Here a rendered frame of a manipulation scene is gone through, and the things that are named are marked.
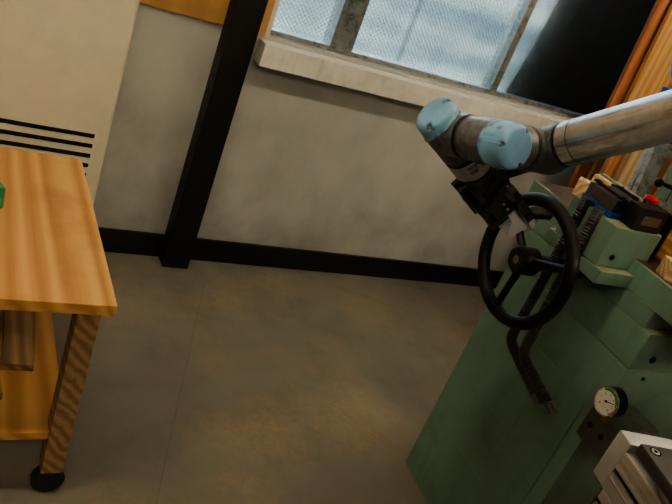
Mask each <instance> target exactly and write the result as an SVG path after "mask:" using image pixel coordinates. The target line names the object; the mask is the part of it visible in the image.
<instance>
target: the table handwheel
mask: <svg viewBox="0 0 672 504"><path fill-rule="evenodd" d="M521 195H522V197H523V200H524V202H525V203H526V204H527V206H533V205H534V206H540V207H543V208H545V209H547V210H548V211H550V212H552V213H553V216H554V217H555V218H556V220H557V222H558V223H559V226H560V228H561V230H562V234H563V238H564V243H565V258H561V259H560V262H558V264H556V263H552V260H551V259H550V257H549V256H546V255H541V253H540V251H539V250H538V249H536V248H532V247H527V245H526V241H525V237H524V232H523V230H522V231H521V232H519V233H518V234H516V238H517V244H518V246H516V247H514V248H513V249H512V250H511V252H510V254H509V257H508V265H509V268H510V270H511V271H512V274H511V276H510V277H509V279H508V281H507V282H506V284H505V286H504V287H503V289H502V290H501V291H500V293H499V294H498V296H497V297H496V295H495V293H494V290H493V287H492V282H491V275H490V262H491V254H492V249H493V246H494V242H495V240H496V237H497V235H498V233H499V231H500V229H501V228H499V227H497V228H496V229H495V230H494V231H493V230H492V229H491V228H490V227H489V225H488V226H487V228H486V231H485V233H484V236H483V238H482V242H481V245H480V250H479V255H478V282H479V287H480V291H481V295H482V298H483V300H484V302H485V304H486V306H487V308H488V309H489V311H490V312H491V314H492V315H493V316H494V317H495V318H496V319H497V320H498V321H499V322H501V323H502V324H503V325H505V326H507V327H509V328H512V329H516V330H531V329H535V328H538V327H541V326H543V325H545V324H546V323H548V322H549V321H551V320H552V319H553V318H554V317H555V316H556V315H557V314H558V313H559V312H560V311H561V310H562V309H563V307H564V306H565V304H566V303H567V301H568V300H569V298H570V296H571V294H572V292H573V289H574V287H575V284H576V281H577V277H580V278H586V277H587V276H585V275H584V274H583V273H582V272H581V271H580V270H579V267H580V241H579V236H578V231H577V228H576V225H575V223H574V221H573V218H572V217H571V215H570V213H569V212H568V210H567V209H566V208H565V206H564V205H563V204H562V203H561V202H559V201H558V200H557V199H555V198H554V197H552V196H550V195H548V194H544V193H539V192H529V193H524V194H521ZM564 261H565V264H564ZM562 264H564V265H562ZM549 271H553V273H552V274H558V272H559V273H563V274H562V278H561V281H560V284H559V286H558V288H557V290H556V292H555V294H554V296H553V297H552V299H551V300H550V301H549V302H548V304H547V305H546V306H545V307H544V308H543V309H541V310H540V311H539V312H537V313H535V314H533V315H530V316H526V317H519V316H515V315H513V314H511V313H509V312H507V311H506V310H505V309H504V308H503V307H502V306H501V304H502V303H503V301H504V299H505V298H506V296H507V295H508V293H509V291H510V290H511V288H512V287H513V286H514V284H515V283H516V281H517V280H518V278H519V277H520V276H521V275H527V276H533V275H535V274H537V273H538V272H549Z"/></svg>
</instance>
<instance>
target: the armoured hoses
mask: <svg viewBox="0 0 672 504"><path fill-rule="evenodd" d="M592 202H593V200H591V199H589V198H587V197H585V196H582V198H581V199H580V201H579V203H578V204H577V207H576V209H575V210H574V212H573V215H571V217H572V218H573V221H574V223H575V225H576V228H577V227H579V224H580V222H581V221H582V219H583V216H585V213H586V212H587V210H588V209H589V207H590V205H591V204H592ZM604 213H605V209H603V208H601V207H599V206H596V205H594V206H593V208H592V210H591V212H590V214H589V216H588V219H587V220H586V222H585V225H583V228H582V230H581V231H580V233H579V241H580V257H581V254H582V253H583V252H582V251H584V248H586V247H585V246H586V245H587V243H588V240H590V237H591V234H593V231H594V229H595V228H596V226H597V223H599V221H600V219H601V217H602V216H603V215H604ZM564 251H565V243H564V238H563V234H561V237H559V240H558V242H557V243H556V245H555V248H553V250H552V253H550V256H549V257H550V259H551V260H552V263H556V264H558V262H560V259H561V257H562V256H563V255H562V254H564ZM540 273H541V274H539V276H538V277H537V278H538V279H536V282H535V284H533V287H532V289H531V290H530V291H531V292H529V294H528V297H526V299H525V302H523V303H524V304H523V305H522V307H521V309H520V310H519V311H520V312H518V314H517V316H519V317H526V316H529V315H530V313H531V311H532V310H533V308H534V306H535V303H537V301H538V298H540V297H539V296H540V295H541V293H542V291H543V290H544V288H545V286H546V285H547V284H546V283H548V280H550V279H549V278H550V277H551V275H552V273H553V271H549V272H540ZM558 274H559V275H557V277H556V278H555V279H556V280H554V283H552V284H553V285H552V286H551V288H550V291H548V294H547V296H546V297H545V298H546V299H544V301H543V304H541V307H540V309H539V310H538V311H540V310H541V309H543V308H544V307H545V306H546V305H547V304H548V302H549V301H550V300H551V299H552V297H553V296H554V294H555V292H556V290H557V288H558V286H559V284H560V281H561V278H562V274H563V273H559V272H558ZM541 329H542V326H541V327H538V328H535V329H531V330H527V331H528V332H527V333H526V335H525V337H524V338H523V339H524V340H522V343H521V345H520V346H518V344H517V343H518V342H516V341H517V340H516V339H517V337H518V335H519V333H520V331H521V330H516V329H512V328H510V329H509V332H507V336H506V338H507V339H506V342H507V344H506V345H507V346H508V347H507V348H508V349H509V352H510V354H511V357H513V360H514V363H515V365H516V366H517V367H516V368H518V371H519V373H520V374H521V375H520V376H522V379H523V382H525V383H524V384H525V385H526V388H527V390H528V393H530V397H531V399H532V401H533V404H534V405H535V406H539V405H541V404H542V406H543V408H544V409H545V411H546V414H547V415H548V416H550V415H553V414H555V413H557V412H558V410H557V408H556V405H555V404H554V402H553V400H552V399H551V396H549V395H550V394H549V393H548V391H547V390H546V389H547V388H545V385H543V384H544V383H543V382H542V379H540V378H541V377H540V376H539V374H538V371H536V368H535V366H534V365H533V363H532V360H530V359H531V358H529V357H530V356H529V355H530V354H529V353H530V351H531V350H530V349H532V348H531V347H532V346H533V344H534V342H535V341H536V340H535V339H537V336H538V334H539V333H540V331H541ZM519 348H520V349H519Z"/></svg>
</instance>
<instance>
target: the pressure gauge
mask: <svg viewBox="0 0 672 504"><path fill-rule="evenodd" d="M605 400H607V401H608V402H610V403H612V404H610V403H605V402H604V401H605ZM593 402H594V407H595V409H596V411H597V412H598V414H599V415H601V418H600V419H601V421H602V422H604V423H607V422H608V420H610V418H611V417H621V416H623V415H624V414H625V412H626V411H627V408H628V398H627V395H626V393H625V392H624V390H623V389H622V388H620V387H618V386H608V385H603V386H600V387H599V388H598V389H597V390H596V392H595V394H594V398H593ZM613 404H614V405H613Z"/></svg>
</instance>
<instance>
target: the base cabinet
mask: <svg viewBox="0 0 672 504"><path fill-rule="evenodd" d="M535 282H536V278H535V277H534V276H527V275H521V276H520V277H519V278H518V280H517V281H516V283H515V284H514V286H513V287H512V288H511V290H510V291H509V293H508V295H507V296H506V298H505V299H504V301H503V303H502V304H501V306H502V307H503V308H504V309H505V310H506V311H507V312H509V313H511V314H513V315H515V316H517V314H518V312H520V311H519V310H520V309H521V307H522V305H523V304H524V303H523V302H525V299H526V297H528V294H529V292H531V291H530V290H531V289H532V287H533V284H535ZM509 329H510V328H509V327H507V326H505V325H503V324H502V323H501V322H499V321H498V320H497V319H496V318H495V317H494V316H493V315H492V314H491V312H490V311H489V309H488V308H487V306H486V308H485V310H484V312H483V314H482V316H481V318H480V319H479V321H478V323H477V325H476V327H475V329H474V331H473V333H472V335H471V337H470V339H469V341H468V343H467V344H466V346H465V348H464V350H463V352H462V354H461V356H460V358H459V360H458V362H457V364H456V366H455V368H454V369H453V371H452V373H451V375H450V377H449V379H448V381H447V383H446V385H445V387H444V389H443V391H442V392H441V394H440V396H439V398H438V400H437V402H436V404H435V406H434V408H433V410H432V412H431V414H430V416H429V417H428V419H427V421H426V423H425V425H424V427H423V429H422V431H421V433H420V435H419V437H418V439H417V440H416V442H415V444H414V446H413V448H412V450H411V452H410V454H409V456H408V458H407V460H406V463H407V465H408V467H409V469H410V471H411V472H412V474H413V476H414V478H415V480H416V481H417V483H418V485H419V487H420V488H421V490H422V492H423V494H424V496H425V497H426V499H427V501H428V503H429V504H591V503H592V501H593V500H594V498H595V497H596V495H597V494H598V492H599V491H600V490H601V488H603V487H602V485H601V483H600V482H599V480H598V478H597V477H596V475H595V474H594V472H593V470H594V468H595V467H596V466H597V464H598V463H599V461H600V460H599V459H598V458H597V457H596V455H595V454H594V453H593V452H592V451H591V450H590V448H589V447H588V446H587V445H586V444H585V442H584V441H583V440H582V439H581V438H580V436H579V435H578V434H577V433H576V431H577V430H578V428H579V426H580V425H581V423H582V422H583V420H584V419H585V417H586V415H587V414H588V412H589V411H590V409H591V408H592V406H593V405H594V402H593V398H594V394H595V392H596V390H597V389H598V388H599V387H600V386H603V385H608V386H618V387H620V388H622V389H623V390H624V392H625V393H626V395H627V398H628V405H634V406H635V407H636V408H637V409H638V410H639V411H640V412H641V413H642V414H643V415H644V416H645V417H646V418H647V419H648V420H649V421H650V422H651V423H652V424H653V425H654V426H655V427H656V429H657V430H658V431H659V433H658V434H657V436H656V437H661V438H666V439H671V440H672V372H666V371H651V370H636V369H628V368H627V367H626V366H625V365H624V364H623V363H622V362H621V361H619V360H618V359H617V358H616V357H615V356H614V355H613V354H612V353H611V352H610V351H609V350H608V349H607V348H606V347H605V346H604V345H603V344H602V343H601V342H600V341H599V340H598V339H597V338H596V337H595V336H594V335H593V334H592V333H591V332H590V331H589V330H588V329H587V328H586V327H585V326H584V325H583V324H582V323H581V322H580V321H579V320H578V319H577V318H576V317H575V316H574V315H573V314H572V313H571V312H570V311H569V310H568V309H567V308H566V307H565V306H564V307H563V309H562V310H561V311H560V312H559V313H558V314H557V315H556V316H555V317H554V318H553V319H552V320H551V321H549V322H548V323H546V324H545V325H544V326H542V329H541V331H540V333H539V334H538V336H537V339H535V340H536V341H535V342H534V344H533V346H532V347H531V348H532V349H530V350H531V351H530V353H529V354H530V355H529V356H530V357H529V358H531V359H530V360H532V363H533V365H534V366H535V368H536V371H538V374H539V376H540V377H541V378H540V379H542V382H543V383H544V384H543V385H545V388H547V389H546V390H547V391H548V393H549V394H550V395H549V396H551V399H552V400H553V402H554V404H555V405H556V408H557V410H558V412H557V413H555V414H553V415H550V416H548V415H547V414H546V411H545V409H544V408H543V406H542V404H541V405H539V406H535V405H534V404H533V401H532V399H531V397H530V393H528V390H527V388H526V385H525V384H524V383H525V382H523V379H522V376H520V375H521V374H520V373H519V371H518V368H516V367H517V366H516V365H515V363H514V360H513V357H511V354H510V352H509V349H508V348H507V347H508V346H507V345H506V344H507V342H506V339H507V338H506V336H507V332H509Z"/></svg>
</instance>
